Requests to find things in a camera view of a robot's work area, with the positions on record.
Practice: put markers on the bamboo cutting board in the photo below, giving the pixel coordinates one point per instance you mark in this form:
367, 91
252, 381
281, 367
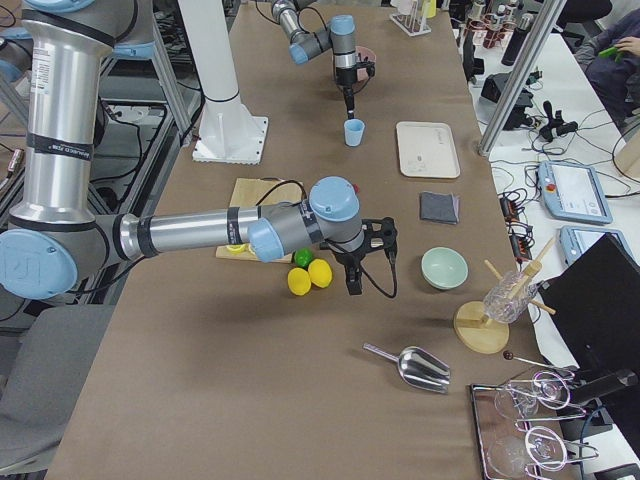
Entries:
266, 191

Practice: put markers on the yellow lemon upper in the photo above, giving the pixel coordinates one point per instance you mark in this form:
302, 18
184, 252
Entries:
320, 273

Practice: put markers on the yellow lemon lower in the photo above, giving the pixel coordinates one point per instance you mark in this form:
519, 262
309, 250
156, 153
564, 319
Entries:
298, 281

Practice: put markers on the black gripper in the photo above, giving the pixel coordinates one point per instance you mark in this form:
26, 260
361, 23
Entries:
345, 77
349, 260

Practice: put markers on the teach pendant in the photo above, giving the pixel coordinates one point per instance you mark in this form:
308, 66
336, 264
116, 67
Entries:
576, 240
573, 192

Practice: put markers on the grey folded cloth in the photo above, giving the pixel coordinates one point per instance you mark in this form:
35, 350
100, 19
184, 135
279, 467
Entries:
439, 208

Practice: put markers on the wooden cup stand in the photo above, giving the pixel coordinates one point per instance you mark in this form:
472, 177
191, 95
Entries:
482, 334

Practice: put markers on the teach pendant near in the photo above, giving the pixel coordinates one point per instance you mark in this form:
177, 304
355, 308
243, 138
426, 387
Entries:
576, 240

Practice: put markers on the steel ice scoop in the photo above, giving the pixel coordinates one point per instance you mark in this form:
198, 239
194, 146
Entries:
418, 368

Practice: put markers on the mint green bowl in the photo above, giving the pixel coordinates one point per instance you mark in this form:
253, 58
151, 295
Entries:
444, 268

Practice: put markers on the yellow lemon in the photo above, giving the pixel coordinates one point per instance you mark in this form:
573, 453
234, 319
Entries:
320, 273
298, 281

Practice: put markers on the pink bowl of ice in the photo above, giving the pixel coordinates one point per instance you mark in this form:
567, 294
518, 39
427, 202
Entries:
364, 54

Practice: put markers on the lemon slice lower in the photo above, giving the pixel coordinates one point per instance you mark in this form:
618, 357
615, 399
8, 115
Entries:
238, 248

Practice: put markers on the cream rabbit serving tray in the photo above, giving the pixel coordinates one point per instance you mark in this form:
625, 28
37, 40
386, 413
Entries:
427, 150

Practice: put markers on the white wire cup rack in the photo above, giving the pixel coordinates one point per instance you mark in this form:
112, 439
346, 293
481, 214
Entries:
412, 16

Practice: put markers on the aluminium frame post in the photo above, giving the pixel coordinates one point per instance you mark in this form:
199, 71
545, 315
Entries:
535, 41

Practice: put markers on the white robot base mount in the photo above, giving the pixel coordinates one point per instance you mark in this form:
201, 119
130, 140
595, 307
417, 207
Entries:
228, 132

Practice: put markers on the teach pendant far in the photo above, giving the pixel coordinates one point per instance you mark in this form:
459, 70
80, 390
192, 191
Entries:
573, 192

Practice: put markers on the light blue plastic cup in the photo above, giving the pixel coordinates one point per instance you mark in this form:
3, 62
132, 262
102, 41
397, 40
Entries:
353, 132

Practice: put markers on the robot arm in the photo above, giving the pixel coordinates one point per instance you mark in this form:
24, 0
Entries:
337, 36
83, 166

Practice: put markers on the black tray with glasses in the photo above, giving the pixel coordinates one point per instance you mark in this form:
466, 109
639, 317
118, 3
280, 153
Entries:
549, 422

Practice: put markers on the green lime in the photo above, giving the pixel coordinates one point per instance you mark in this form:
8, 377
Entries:
303, 258

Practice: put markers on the glass mug on stand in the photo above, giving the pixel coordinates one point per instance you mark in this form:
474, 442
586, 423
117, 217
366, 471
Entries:
506, 301

